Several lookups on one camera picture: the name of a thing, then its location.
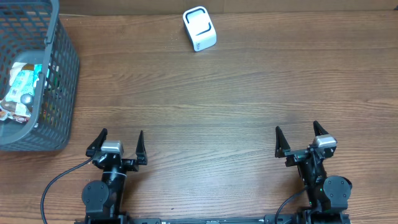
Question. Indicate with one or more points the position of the dark grey plastic basket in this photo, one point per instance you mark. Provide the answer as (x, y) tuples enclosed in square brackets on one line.
[(31, 32)]

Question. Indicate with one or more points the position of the teal wet wipes pack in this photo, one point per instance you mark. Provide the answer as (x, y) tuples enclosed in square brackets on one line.
[(23, 83)]

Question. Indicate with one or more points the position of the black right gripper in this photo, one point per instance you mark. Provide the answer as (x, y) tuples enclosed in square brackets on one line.
[(296, 155)]

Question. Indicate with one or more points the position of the teal tissue pack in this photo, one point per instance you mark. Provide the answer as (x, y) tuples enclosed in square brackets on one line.
[(37, 70)]

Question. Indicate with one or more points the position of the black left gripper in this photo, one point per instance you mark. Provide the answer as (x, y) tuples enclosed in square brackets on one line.
[(132, 164)]

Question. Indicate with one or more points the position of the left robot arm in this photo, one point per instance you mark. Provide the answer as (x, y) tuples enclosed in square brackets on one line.
[(103, 198)]

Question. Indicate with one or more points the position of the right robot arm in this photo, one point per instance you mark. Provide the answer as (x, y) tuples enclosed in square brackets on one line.
[(327, 195)]

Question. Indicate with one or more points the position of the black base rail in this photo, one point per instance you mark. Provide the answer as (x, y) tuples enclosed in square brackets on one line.
[(267, 219)]

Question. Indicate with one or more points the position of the beige brown snack bag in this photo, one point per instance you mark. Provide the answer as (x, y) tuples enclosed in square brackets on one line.
[(17, 104)]

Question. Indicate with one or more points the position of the white barcode scanner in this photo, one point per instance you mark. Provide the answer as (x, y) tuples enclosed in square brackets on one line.
[(199, 28)]

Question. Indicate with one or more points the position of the yellow drink bottle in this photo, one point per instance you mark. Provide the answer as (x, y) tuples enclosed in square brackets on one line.
[(27, 99)]

